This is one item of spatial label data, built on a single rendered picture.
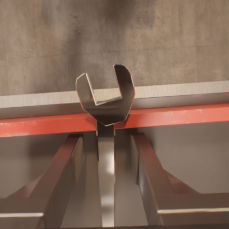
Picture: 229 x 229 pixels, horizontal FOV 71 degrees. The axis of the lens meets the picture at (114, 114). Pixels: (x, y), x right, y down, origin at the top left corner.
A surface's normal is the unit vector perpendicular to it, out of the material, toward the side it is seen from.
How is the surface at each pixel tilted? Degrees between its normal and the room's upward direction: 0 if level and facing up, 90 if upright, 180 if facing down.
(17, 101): 14
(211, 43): 0
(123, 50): 0
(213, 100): 0
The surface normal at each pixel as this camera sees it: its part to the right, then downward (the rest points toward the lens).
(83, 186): 0.02, 0.06
